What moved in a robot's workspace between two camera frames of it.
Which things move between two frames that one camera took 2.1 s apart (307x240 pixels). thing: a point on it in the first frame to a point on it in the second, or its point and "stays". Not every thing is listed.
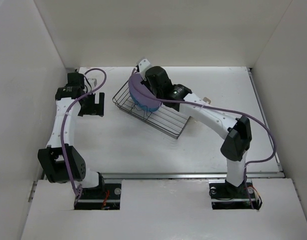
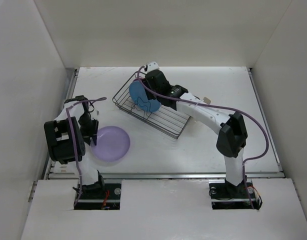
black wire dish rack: (166, 120) stays
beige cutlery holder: (206, 99) stays
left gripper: (96, 109) to (92, 133)
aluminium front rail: (250, 175) stays
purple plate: (141, 95) to (112, 143)
